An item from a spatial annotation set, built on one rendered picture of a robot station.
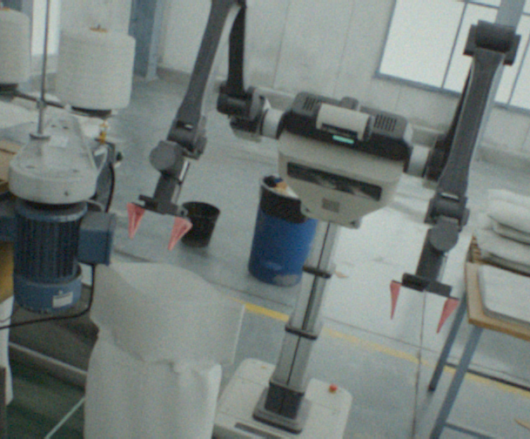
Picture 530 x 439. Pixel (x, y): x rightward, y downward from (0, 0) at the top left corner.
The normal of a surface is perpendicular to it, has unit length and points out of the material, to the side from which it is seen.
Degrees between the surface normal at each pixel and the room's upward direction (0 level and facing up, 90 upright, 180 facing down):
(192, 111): 69
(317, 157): 40
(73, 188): 91
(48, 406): 0
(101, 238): 90
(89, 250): 90
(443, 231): 60
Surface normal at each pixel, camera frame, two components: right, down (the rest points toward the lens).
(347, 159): -0.04, -0.50
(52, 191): 0.31, 0.42
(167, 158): -0.15, -0.18
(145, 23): -0.29, 0.31
